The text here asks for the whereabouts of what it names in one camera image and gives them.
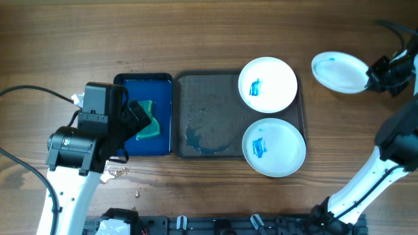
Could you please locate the dark brown serving tray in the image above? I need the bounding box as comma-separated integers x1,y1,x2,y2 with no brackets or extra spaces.
172,70,306,160

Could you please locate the white plate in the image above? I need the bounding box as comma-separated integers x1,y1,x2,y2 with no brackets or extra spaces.
238,57,298,114
242,118,306,178
311,52,368,94

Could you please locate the green yellow sponge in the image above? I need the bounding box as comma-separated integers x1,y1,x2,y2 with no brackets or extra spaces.
136,100,160,140

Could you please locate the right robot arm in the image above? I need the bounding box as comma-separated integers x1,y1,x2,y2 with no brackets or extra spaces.
304,29,417,234

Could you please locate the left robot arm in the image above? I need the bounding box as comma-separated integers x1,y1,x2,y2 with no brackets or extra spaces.
37,82,151,234

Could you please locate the black tray with blue water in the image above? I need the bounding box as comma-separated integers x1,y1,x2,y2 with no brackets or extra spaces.
114,73,173,157

